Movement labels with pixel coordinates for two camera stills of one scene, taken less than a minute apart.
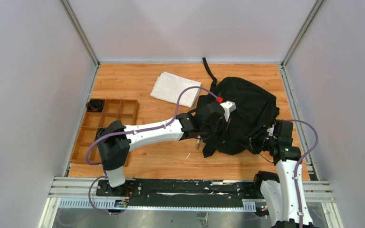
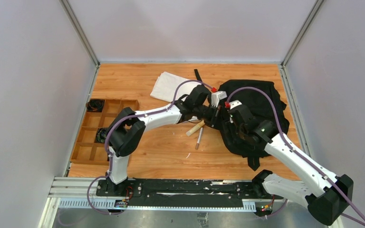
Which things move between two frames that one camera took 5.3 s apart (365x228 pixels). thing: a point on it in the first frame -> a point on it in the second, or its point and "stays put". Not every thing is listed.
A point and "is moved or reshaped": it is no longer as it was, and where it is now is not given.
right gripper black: x=253 y=143 -> x=232 y=135
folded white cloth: x=168 y=87 stays put
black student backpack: x=248 y=109 is moved or reshaped
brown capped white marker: x=197 y=144 stays put
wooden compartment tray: x=125 y=110 stays put
